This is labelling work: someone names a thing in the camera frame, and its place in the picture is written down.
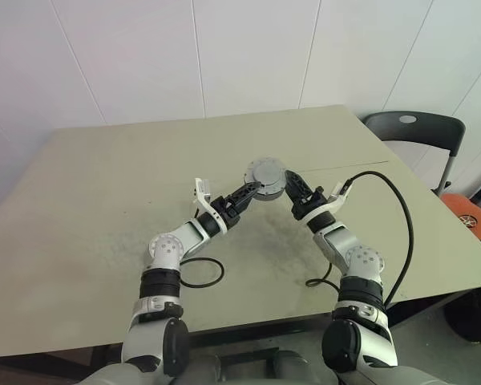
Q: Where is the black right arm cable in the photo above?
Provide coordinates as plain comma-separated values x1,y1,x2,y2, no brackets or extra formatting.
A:
305,171,415,310

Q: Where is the dark rounded object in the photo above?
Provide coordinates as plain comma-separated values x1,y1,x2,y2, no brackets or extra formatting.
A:
442,286,481,344

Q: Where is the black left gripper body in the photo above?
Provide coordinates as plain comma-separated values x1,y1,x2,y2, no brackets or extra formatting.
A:
212,194,244,228

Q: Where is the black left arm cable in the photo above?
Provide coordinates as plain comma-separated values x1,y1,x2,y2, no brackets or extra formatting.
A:
180,257,226,290

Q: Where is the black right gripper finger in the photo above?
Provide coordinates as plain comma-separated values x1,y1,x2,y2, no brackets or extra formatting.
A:
292,172,314,202
285,170,302,205

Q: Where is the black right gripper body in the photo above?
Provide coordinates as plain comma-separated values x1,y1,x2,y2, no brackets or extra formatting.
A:
290,187,329,221

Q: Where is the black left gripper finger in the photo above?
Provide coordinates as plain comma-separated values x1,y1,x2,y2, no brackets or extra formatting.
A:
232,180,264,204
240,188,260,214

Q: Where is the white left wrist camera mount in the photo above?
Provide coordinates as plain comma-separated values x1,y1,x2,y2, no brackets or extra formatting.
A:
192,177,228,236

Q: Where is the orange plastic object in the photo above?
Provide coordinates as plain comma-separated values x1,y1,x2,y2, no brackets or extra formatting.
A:
440,192,481,254

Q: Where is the grey robot torso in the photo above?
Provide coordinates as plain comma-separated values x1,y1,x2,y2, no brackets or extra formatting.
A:
74,347,481,385

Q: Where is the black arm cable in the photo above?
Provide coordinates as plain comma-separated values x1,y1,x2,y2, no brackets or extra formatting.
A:
180,257,226,290
305,171,415,310

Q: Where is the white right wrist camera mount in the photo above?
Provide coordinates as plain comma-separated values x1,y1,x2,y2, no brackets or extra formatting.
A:
304,181,352,224

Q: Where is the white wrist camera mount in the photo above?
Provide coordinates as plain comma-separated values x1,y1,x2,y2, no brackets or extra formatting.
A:
304,181,352,224
192,177,228,236

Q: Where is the black table frame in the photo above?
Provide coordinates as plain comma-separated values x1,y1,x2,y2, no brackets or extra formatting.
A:
0,308,446,368

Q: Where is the black folding chair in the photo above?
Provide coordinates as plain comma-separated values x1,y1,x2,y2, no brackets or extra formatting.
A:
362,110,467,198

